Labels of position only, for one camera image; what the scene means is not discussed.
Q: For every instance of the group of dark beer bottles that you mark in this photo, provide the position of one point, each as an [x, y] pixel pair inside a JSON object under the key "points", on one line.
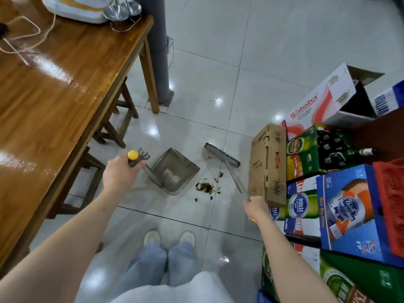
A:
{"points": [[334, 148]]}

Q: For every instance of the grey round pillar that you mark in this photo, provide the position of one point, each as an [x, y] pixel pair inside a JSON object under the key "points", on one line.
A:
{"points": [[157, 50]]}

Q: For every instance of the person's left leg in jeans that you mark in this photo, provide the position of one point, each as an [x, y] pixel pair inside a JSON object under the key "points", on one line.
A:
{"points": [[143, 268]]}

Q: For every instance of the person's right fingers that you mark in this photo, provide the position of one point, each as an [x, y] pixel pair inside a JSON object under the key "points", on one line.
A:
{"points": [[247, 205]]}

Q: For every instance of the brown wooden table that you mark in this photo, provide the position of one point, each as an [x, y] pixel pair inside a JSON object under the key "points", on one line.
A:
{"points": [[47, 100]]}

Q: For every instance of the person's white shirt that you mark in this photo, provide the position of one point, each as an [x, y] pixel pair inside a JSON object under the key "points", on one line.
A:
{"points": [[180, 290]]}

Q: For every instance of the white table appliance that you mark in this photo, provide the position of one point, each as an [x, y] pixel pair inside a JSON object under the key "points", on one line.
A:
{"points": [[75, 7]]}

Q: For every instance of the brown wooden stool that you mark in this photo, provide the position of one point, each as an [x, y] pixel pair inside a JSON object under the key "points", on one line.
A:
{"points": [[91, 176], [118, 123]]}

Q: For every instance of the white and blue carton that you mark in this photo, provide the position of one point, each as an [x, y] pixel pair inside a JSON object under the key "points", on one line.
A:
{"points": [[389, 99]]}

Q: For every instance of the green bottle with white label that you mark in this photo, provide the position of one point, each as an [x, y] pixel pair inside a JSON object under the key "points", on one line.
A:
{"points": [[366, 152]]}

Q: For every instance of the person's right hand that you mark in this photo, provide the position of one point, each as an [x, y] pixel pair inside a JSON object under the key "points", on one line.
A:
{"points": [[258, 208]]}

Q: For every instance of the flattened brown cardboard box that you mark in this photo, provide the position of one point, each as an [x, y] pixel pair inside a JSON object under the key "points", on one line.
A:
{"points": [[268, 164]]}

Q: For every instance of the white and red carton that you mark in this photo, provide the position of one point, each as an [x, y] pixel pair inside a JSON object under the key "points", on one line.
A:
{"points": [[322, 100]]}

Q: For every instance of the red plastic crate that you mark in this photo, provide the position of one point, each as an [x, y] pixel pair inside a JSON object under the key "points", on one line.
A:
{"points": [[393, 201]]}

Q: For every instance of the person's right forearm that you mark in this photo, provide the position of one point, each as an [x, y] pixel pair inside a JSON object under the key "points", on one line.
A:
{"points": [[288, 265]]}

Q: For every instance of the white green blue beer carton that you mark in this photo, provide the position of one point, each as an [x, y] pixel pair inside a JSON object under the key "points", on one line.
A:
{"points": [[301, 206]]}

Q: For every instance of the person's leg in jeans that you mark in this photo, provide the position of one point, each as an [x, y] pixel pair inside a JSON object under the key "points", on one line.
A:
{"points": [[181, 261], [143, 268]]}

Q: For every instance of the dark brown wooden counter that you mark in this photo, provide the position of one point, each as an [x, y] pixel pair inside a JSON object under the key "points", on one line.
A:
{"points": [[378, 132]]}

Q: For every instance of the open green beer carton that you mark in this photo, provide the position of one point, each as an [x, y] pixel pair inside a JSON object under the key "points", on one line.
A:
{"points": [[303, 154]]}

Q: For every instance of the person's right leg in jeans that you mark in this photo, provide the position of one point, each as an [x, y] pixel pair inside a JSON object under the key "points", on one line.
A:
{"points": [[181, 261]]}

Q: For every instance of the person's left forearm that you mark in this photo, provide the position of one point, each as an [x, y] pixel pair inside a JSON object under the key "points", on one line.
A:
{"points": [[60, 249]]}

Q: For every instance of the person's left fingers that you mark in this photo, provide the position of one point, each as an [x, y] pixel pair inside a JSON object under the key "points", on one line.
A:
{"points": [[142, 163]]}

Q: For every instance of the person's white shoe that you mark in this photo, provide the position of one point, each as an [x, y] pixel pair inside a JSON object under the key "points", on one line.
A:
{"points": [[187, 238], [152, 238]]}

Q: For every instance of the narrow green beer carton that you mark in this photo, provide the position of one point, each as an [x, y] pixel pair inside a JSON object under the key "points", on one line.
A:
{"points": [[268, 274]]}

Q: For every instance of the large green beer carton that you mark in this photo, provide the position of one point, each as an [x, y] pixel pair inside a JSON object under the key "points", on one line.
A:
{"points": [[363, 277]]}

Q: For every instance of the person's left hand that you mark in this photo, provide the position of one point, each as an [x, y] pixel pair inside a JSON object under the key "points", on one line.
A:
{"points": [[118, 175]]}

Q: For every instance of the small black device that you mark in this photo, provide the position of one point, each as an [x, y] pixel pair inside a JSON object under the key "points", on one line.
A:
{"points": [[2, 30]]}

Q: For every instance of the pile of swept debris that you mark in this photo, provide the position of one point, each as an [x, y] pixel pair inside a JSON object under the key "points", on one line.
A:
{"points": [[206, 186]]}

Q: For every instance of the person's left white shoe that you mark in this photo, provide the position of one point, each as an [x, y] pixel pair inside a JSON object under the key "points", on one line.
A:
{"points": [[152, 238]]}

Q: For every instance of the person's right white shoe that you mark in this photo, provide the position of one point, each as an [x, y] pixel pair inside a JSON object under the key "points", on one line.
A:
{"points": [[187, 238]]}

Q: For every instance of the plain white carton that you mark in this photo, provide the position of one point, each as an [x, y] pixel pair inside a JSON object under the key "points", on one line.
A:
{"points": [[311, 255]]}

